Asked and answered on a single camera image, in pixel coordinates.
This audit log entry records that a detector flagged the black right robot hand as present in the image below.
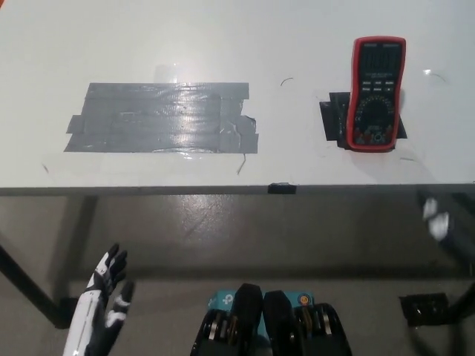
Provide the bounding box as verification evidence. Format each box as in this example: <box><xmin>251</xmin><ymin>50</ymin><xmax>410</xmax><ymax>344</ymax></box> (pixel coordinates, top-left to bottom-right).
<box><xmin>417</xmin><ymin>188</ymin><xmax>475</xmax><ymax>260</ymax></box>

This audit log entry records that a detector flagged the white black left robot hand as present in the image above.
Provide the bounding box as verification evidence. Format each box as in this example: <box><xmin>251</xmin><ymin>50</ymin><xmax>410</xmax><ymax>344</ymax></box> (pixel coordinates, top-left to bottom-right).
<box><xmin>62</xmin><ymin>243</ymin><xmax>137</xmax><ymax>356</ymax></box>

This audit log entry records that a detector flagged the red digital multimeter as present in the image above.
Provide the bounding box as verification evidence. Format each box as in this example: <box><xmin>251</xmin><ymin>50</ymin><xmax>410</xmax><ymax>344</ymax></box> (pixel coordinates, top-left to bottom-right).
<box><xmin>345</xmin><ymin>36</ymin><xmax>406</xmax><ymax>153</ymax></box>

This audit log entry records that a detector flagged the black teal robot torso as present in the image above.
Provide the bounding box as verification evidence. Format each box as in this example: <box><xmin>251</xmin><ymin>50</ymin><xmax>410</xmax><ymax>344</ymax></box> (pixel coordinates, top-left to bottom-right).
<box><xmin>189</xmin><ymin>283</ymin><xmax>353</xmax><ymax>356</ymax></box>

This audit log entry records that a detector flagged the black table leg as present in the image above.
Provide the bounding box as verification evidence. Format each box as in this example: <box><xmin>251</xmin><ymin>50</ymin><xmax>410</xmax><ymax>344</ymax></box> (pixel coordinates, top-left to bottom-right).
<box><xmin>0</xmin><ymin>243</ymin><xmax>71</xmax><ymax>329</ymax></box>

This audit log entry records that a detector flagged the small black tape strip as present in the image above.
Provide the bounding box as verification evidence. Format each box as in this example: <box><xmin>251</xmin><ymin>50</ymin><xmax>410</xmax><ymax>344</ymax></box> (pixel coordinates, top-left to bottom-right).
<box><xmin>267</xmin><ymin>181</ymin><xmax>298</xmax><ymax>195</ymax></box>

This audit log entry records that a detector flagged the grey duct tape patch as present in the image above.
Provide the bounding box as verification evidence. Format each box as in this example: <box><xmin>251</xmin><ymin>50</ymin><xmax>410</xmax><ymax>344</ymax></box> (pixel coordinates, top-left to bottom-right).
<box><xmin>62</xmin><ymin>82</ymin><xmax>260</xmax><ymax>154</ymax></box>

